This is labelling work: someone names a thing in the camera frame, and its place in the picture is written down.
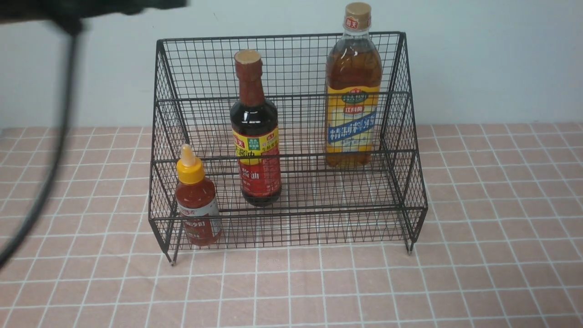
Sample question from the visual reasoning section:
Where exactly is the amber cooking wine bottle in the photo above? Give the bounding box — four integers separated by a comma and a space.
325, 2, 383, 168

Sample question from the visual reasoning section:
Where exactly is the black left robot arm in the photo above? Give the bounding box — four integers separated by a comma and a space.
0, 0, 188, 35

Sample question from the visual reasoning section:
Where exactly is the red chili sauce squeeze bottle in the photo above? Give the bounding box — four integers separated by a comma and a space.
175, 143, 222, 247

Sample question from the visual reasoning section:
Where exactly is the black wire mesh shelf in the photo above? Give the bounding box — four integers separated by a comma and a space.
148, 31, 428, 264

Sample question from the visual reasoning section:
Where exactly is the dark soy sauce bottle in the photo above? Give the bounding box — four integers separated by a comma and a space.
230, 50, 282, 207

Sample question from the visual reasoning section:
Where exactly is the black hanging cable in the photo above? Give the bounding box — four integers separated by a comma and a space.
0, 32, 79, 269

